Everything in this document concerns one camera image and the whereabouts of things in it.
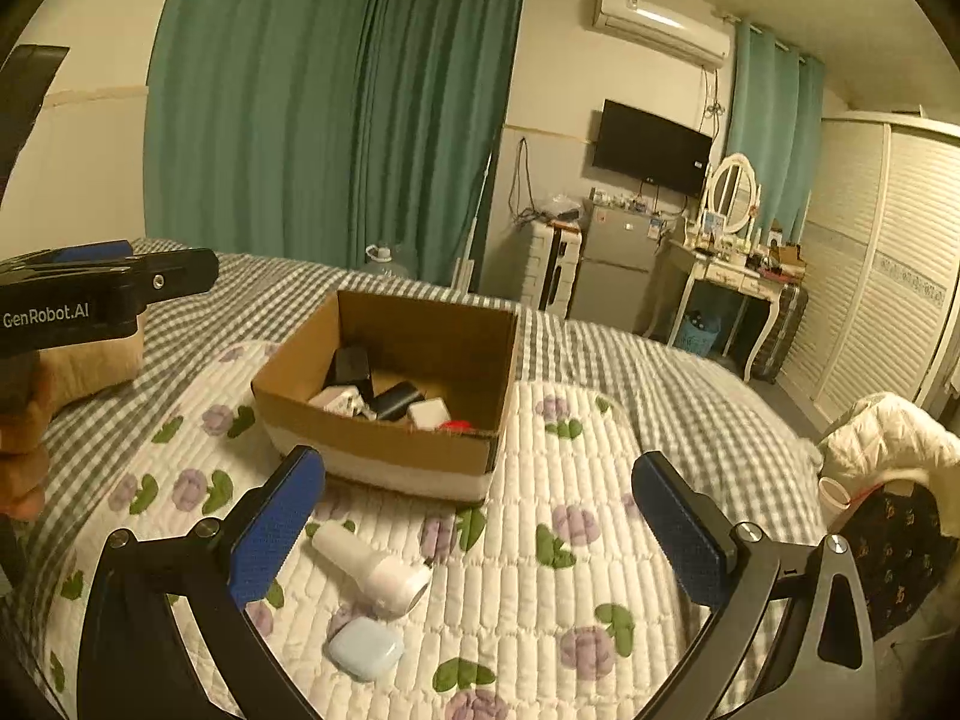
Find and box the white wall plug adapter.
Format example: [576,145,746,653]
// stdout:
[308,385,370,418]

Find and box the white red-capped bottle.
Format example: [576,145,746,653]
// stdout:
[439,419,473,434]

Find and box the person's left hand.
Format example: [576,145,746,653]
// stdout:
[0,356,53,522]

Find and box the dark patterned bag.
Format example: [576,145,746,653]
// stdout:
[830,479,957,640]

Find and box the white paper cup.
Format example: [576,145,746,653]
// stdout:
[817,476,854,533]

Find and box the black device in box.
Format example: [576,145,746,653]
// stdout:
[325,344,374,401]

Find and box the clear water jug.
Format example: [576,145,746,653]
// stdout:
[361,244,410,280]

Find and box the large teal curtain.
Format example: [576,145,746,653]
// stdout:
[143,0,523,284]

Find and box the light blue earbuds case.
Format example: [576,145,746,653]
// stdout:
[327,616,405,683]

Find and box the cream puffy jacket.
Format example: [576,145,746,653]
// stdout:
[817,392,958,499]

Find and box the brown cardboard box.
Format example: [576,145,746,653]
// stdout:
[251,289,519,504]

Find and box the black rectangular case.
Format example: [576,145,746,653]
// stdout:
[370,380,425,422]

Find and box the white cylindrical handheld device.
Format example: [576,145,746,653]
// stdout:
[311,522,433,619]

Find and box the white square charger block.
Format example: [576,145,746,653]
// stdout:
[407,398,451,431]

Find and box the white stick vacuum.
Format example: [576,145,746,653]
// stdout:
[451,153,493,293]

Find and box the dark patterned suitcase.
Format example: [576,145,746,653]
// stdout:
[750,284,809,383]

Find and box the blue plastic basket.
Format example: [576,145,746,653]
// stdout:
[675,310,722,358]

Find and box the white ribbed suitcase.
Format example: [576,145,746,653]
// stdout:
[516,221,583,319]

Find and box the white louvered wardrobe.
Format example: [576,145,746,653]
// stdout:
[778,112,958,427]

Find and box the white dressing table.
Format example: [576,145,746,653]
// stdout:
[644,239,790,384]

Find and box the silver small refrigerator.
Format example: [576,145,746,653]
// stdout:
[568,205,662,332]

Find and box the white oval vanity mirror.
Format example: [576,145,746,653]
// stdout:
[701,153,761,236]

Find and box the white air conditioner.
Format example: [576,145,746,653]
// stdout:
[592,0,732,70]

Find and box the narrow teal curtain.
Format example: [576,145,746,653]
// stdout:
[726,21,825,244]

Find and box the black wall television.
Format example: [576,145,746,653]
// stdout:
[592,99,713,197]

